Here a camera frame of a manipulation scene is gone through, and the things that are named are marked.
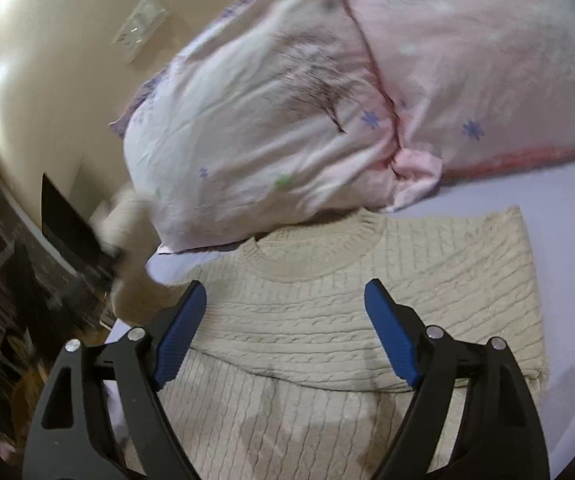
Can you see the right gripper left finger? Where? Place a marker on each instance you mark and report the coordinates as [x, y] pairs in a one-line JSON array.
[[71, 433]]

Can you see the beige cable knit sweater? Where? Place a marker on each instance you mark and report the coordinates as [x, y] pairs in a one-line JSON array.
[[286, 377]]

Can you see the pink floral pillow left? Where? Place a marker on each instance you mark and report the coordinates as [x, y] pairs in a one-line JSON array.
[[273, 114]]

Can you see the pink floral pillow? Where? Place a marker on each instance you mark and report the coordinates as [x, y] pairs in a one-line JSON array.
[[273, 114], [486, 86]]

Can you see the pink floral pillow right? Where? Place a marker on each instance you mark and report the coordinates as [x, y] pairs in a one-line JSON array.
[[486, 86]]

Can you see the white wall socket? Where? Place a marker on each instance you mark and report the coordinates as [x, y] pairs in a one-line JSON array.
[[140, 26]]

